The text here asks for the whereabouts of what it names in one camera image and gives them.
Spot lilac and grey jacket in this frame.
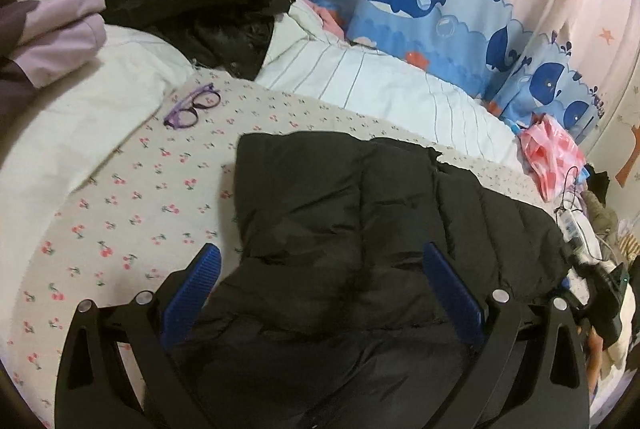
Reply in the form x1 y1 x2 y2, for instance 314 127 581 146
0 0 107 124

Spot pink cloth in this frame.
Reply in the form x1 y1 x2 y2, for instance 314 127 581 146
311 0 347 38

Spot white duvet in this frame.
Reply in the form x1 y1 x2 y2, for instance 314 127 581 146
0 26 201 230

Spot purple eyeglasses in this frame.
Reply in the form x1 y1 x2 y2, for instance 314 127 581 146
163 84 222 130

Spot orange wall sticker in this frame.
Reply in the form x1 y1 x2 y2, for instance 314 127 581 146
614 118 640 188

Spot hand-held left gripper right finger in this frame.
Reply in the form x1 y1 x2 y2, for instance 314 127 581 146
423 242 592 429

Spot pile of dark clothes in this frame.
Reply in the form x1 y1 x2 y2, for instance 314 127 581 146
581 163 620 237

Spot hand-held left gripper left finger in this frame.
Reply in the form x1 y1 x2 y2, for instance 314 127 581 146
54 243 223 429

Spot white power strip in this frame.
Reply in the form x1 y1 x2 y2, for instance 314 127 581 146
559 208 603 262

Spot white striped blanket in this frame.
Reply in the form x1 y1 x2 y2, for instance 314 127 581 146
255 1 526 170

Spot black cable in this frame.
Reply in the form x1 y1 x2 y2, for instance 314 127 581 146
559 165 583 216

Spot black puffer jacket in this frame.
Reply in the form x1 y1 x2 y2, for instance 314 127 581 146
192 131 576 429

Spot pink plastic bag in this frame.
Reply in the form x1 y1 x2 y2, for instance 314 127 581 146
517 116 587 202

